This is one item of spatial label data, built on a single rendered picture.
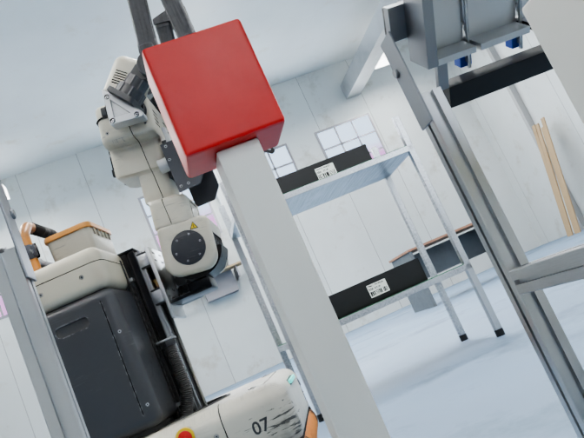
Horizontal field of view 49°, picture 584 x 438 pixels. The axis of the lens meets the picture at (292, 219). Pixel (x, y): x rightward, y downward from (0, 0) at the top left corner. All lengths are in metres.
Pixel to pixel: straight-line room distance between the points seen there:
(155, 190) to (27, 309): 1.09
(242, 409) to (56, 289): 0.60
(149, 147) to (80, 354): 0.66
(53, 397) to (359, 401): 0.43
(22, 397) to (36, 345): 11.85
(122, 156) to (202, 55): 1.21
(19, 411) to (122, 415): 11.07
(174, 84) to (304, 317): 0.34
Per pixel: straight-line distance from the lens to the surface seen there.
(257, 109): 0.84
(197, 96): 0.85
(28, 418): 12.82
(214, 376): 12.43
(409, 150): 3.01
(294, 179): 3.01
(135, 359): 1.79
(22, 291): 0.99
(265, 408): 1.69
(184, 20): 1.98
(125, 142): 2.04
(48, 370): 0.97
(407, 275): 3.01
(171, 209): 1.95
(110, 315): 1.80
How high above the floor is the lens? 0.36
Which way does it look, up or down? 10 degrees up
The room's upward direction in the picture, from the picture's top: 24 degrees counter-clockwise
